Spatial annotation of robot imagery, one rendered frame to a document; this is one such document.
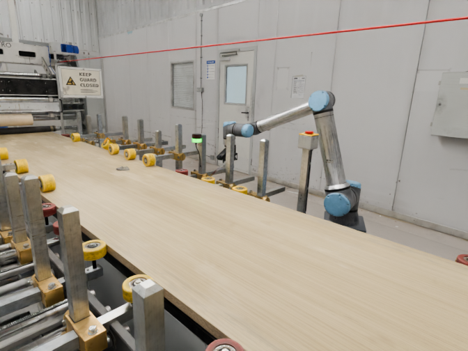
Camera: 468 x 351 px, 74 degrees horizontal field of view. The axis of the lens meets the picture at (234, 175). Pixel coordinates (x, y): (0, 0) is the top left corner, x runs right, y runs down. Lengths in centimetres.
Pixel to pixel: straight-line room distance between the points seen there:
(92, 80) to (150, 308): 370
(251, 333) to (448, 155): 342
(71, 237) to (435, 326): 84
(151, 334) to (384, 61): 389
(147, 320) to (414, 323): 60
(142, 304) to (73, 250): 32
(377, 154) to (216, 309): 355
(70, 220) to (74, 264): 11
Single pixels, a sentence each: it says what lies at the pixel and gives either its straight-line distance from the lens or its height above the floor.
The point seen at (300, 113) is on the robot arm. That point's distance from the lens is 208.
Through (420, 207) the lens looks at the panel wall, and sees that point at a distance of 409.
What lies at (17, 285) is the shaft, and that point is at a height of 81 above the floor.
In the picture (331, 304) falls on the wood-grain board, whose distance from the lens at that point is 86.
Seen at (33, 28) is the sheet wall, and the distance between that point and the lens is 1055.
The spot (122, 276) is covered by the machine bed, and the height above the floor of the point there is 79.
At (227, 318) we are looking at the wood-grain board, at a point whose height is 90.
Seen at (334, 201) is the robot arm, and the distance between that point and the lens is 189.
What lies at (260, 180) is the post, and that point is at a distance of 169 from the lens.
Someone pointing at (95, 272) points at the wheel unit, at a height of 82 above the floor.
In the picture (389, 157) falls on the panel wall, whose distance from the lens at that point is 409.
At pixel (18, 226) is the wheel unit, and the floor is 93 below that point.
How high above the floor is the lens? 140
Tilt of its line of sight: 15 degrees down
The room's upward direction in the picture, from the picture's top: 2 degrees clockwise
